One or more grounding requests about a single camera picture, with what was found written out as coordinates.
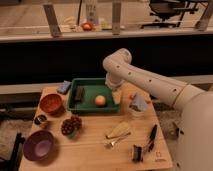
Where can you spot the orange apple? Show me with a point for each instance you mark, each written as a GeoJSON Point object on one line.
{"type": "Point", "coordinates": [100, 101]}

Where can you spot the dark brown block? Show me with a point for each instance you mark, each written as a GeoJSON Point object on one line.
{"type": "Point", "coordinates": [79, 93]}

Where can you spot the bunch of dark grapes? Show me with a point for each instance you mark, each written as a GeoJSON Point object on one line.
{"type": "Point", "coordinates": [70, 126]}

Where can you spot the small dark round tin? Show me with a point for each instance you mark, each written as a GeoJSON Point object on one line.
{"type": "Point", "coordinates": [40, 120]}

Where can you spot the black chair left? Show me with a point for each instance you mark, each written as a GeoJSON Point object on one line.
{"type": "Point", "coordinates": [9, 165]}

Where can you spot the metal fork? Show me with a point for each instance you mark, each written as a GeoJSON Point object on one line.
{"type": "Point", "coordinates": [112, 143]}

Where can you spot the small orange piece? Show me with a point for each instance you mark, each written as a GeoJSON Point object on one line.
{"type": "Point", "coordinates": [132, 96]}

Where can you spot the office chair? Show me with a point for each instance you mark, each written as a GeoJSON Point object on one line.
{"type": "Point", "coordinates": [165, 9]}

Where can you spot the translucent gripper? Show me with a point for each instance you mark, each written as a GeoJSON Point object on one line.
{"type": "Point", "coordinates": [117, 94]}

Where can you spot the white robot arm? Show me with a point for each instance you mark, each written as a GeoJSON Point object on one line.
{"type": "Point", "coordinates": [195, 142]}

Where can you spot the green plastic tray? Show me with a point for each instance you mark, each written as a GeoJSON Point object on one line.
{"type": "Point", "coordinates": [92, 87]}

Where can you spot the clear cup with blue cloth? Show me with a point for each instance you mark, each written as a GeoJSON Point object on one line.
{"type": "Point", "coordinates": [138, 105]}

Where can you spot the blue sponge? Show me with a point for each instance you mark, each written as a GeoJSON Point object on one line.
{"type": "Point", "coordinates": [64, 87]}

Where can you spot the purple bowl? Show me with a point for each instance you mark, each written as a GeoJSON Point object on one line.
{"type": "Point", "coordinates": [38, 145]}

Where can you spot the red apple on shelf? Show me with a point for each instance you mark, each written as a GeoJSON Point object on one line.
{"type": "Point", "coordinates": [87, 26]}

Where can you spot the orange bowl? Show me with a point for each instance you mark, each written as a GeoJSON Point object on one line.
{"type": "Point", "coordinates": [51, 103]}

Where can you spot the black pen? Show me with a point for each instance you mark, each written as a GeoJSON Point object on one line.
{"type": "Point", "coordinates": [152, 138]}

